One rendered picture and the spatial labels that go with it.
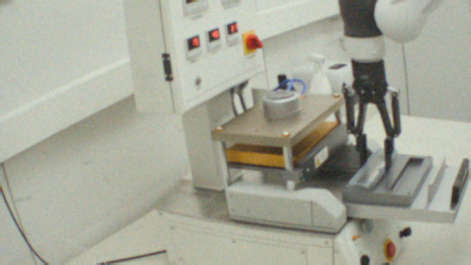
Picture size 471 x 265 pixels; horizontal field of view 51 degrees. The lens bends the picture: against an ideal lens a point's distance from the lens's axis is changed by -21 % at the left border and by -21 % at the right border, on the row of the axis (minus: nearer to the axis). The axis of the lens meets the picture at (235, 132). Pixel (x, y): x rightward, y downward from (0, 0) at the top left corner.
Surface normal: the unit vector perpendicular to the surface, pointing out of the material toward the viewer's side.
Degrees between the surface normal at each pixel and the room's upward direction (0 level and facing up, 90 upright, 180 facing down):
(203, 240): 90
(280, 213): 90
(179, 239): 90
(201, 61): 90
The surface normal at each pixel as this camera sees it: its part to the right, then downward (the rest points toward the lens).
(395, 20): -0.39, 0.36
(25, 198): 0.80, 0.08
